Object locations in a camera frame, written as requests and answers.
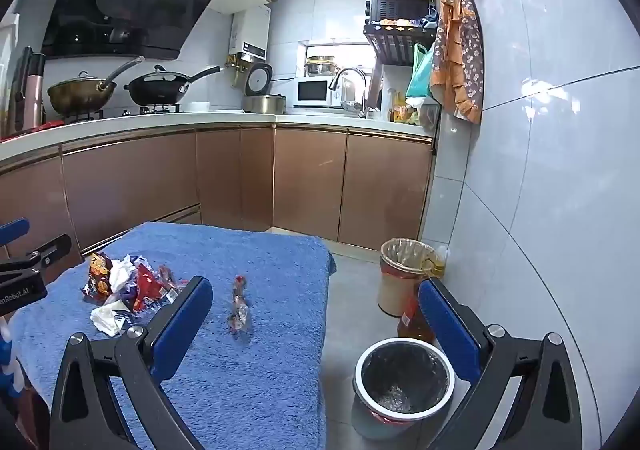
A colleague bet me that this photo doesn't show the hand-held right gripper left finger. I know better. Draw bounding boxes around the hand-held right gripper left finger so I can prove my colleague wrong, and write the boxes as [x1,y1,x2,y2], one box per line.
[48,275,216,450]

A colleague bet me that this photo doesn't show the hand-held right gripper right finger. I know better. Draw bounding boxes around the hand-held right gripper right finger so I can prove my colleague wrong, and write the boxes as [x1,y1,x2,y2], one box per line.
[417,276,583,450]

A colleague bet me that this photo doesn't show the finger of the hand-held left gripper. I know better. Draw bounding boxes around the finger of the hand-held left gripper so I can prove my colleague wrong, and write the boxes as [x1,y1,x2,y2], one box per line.
[0,234,72,287]
[0,217,31,247]

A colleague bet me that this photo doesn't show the clear red wrapper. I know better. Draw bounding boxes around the clear red wrapper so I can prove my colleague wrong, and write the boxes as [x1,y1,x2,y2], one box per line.
[157,266,191,303]

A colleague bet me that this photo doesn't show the red snack wrapper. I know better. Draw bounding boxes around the red snack wrapper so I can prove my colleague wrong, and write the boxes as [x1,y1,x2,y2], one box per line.
[132,262,166,311]

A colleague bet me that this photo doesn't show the orange snack packet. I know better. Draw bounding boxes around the orange snack packet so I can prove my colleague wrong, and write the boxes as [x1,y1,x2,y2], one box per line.
[82,251,113,303]

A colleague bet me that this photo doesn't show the clear candy wrapper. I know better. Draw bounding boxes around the clear candy wrapper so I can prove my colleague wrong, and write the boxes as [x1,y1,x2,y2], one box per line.
[226,275,252,335]

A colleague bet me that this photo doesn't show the white tissue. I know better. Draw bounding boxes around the white tissue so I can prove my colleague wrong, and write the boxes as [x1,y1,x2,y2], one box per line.
[107,255,136,293]
[90,300,133,337]

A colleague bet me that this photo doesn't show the beige trash bin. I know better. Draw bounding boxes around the beige trash bin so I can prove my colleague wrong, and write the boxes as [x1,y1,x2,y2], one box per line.
[377,237,437,318]

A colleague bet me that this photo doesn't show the amber oil bottle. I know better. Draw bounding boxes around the amber oil bottle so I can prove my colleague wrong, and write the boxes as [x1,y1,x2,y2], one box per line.
[397,247,447,343]

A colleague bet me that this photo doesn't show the purple wrapper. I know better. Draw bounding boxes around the purple wrapper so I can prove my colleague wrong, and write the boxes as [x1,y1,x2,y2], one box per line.
[117,280,143,313]

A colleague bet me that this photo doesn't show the flat white tissue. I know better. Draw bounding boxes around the flat white tissue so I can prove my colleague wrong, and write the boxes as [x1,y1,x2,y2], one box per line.
[90,300,133,337]

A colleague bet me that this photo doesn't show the blue towel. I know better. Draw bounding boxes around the blue towel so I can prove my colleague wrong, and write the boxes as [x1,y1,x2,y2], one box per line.
[10,221,336,450]

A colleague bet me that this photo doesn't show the red board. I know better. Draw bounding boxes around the red board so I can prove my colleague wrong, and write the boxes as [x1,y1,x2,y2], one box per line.
[0,120,63,141]

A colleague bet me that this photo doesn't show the pink thermos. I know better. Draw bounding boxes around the pink thermos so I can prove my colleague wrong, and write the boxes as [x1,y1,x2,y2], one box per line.
[22,52,46,131]

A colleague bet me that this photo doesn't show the black knife block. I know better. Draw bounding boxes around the black knife block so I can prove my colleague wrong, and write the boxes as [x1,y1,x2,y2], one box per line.
[7,46,33,136]

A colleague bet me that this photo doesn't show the brass wok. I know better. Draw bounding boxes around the brass wok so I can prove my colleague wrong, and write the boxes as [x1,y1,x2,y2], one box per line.
[47,56,146,116]

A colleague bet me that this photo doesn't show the gas stove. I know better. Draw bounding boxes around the gas stove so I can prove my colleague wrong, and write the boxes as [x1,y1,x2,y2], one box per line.
[60,102,183,123]

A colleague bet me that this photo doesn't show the brown base cabinets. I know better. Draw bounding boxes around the brown base cabinets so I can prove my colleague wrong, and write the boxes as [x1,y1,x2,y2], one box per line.
[0,125,436,271]

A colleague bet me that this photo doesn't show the black wok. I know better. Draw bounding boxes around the black wok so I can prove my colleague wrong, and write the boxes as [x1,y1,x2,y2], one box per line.
[123,64,221,107]

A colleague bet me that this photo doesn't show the yellow food bags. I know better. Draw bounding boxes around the yellow food bags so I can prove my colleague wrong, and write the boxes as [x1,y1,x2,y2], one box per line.
[387,89,441,127]

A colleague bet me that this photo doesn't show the rice cooker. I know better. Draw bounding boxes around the rice cooker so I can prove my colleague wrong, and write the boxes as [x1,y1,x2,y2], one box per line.
[243,62,287,113]

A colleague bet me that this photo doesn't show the metal faucet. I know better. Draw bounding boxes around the metal faucet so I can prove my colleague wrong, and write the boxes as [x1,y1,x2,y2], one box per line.
[328,66,368,118]

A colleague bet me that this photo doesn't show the green plastic bag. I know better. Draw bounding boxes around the green plastic bag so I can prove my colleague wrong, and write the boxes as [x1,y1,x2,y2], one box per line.
[405,43,435,101]

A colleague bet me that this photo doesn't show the white microwave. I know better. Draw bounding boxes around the white microwave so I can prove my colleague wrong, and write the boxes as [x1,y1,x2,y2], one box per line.
[292,76,346,108]

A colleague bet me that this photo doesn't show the orange patterned apron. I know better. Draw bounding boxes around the orange patterned apron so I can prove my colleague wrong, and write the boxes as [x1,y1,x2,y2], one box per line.
[429,0,483,123]

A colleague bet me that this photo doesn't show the glass bowl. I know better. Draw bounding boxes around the glass bowl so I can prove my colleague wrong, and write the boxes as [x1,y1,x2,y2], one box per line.
[305,56,343,78]

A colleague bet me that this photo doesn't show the white water heater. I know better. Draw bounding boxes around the white water heater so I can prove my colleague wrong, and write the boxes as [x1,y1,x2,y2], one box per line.
[229,5,272,62]

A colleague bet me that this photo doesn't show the black toaster oven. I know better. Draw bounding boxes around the black toaster oven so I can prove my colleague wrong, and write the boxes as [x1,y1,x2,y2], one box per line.
[367,0,436,26]

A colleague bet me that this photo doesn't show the black wall rack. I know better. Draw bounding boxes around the black wall rack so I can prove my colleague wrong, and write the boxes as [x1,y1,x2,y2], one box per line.
[363,0,438,68]

